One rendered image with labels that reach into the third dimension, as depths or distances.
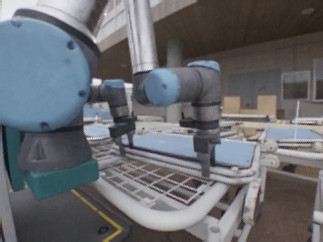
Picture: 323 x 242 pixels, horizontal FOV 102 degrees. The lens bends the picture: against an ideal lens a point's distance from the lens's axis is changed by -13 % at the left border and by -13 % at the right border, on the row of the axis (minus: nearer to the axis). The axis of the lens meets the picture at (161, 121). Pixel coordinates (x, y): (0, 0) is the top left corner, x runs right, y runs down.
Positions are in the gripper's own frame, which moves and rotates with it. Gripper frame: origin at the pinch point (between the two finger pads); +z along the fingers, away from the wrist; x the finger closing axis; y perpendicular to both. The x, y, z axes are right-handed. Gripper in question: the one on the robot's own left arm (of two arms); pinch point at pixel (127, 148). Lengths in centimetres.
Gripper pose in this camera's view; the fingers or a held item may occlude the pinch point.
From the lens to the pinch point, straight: 78.6
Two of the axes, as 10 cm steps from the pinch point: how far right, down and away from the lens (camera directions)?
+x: -5.7, 2.7, -7.8
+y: -8.1, -0.4, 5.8
